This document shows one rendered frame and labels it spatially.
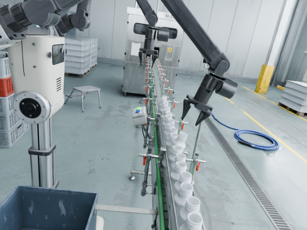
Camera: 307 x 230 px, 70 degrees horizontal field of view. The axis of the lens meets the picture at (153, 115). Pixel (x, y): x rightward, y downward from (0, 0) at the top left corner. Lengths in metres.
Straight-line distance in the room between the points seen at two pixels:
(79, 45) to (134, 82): 2.46
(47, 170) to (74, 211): 0.36
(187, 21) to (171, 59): 4.78
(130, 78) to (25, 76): 4.66
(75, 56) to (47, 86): 6.36
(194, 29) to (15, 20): 0.59
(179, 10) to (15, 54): 0.67
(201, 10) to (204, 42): 10.53
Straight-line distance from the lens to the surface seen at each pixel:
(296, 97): 7.61
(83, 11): 1.27
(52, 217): 1.08
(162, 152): 0.94
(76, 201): 0.99
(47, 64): 1.05
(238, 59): 11.95
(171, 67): 5.59
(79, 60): 7.42
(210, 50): 0.82
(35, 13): 0.85
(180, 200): 0.69
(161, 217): 0.81
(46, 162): 1.29
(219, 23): 11.54
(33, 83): 1.08
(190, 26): 0.81
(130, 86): 5.67
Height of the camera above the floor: 1.56
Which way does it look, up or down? 20 degrees down
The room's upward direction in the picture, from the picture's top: 8 degrees clockwise
